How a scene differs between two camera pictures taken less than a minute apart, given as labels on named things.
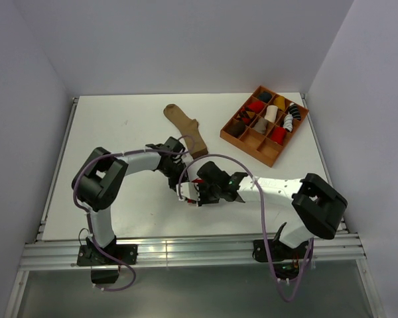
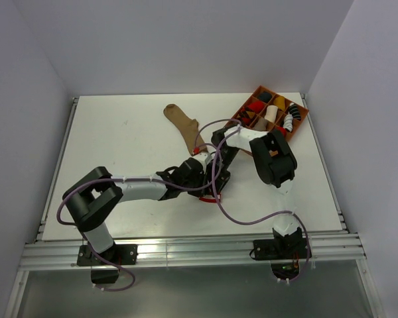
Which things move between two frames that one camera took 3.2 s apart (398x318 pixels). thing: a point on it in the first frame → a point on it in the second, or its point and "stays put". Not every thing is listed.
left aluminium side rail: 72,109 stays put
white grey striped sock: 288,123 stays put
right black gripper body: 209,194 → 225,159
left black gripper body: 173,173 → 200,180
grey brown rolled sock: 261,125 stays put
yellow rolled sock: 280,101 stays put
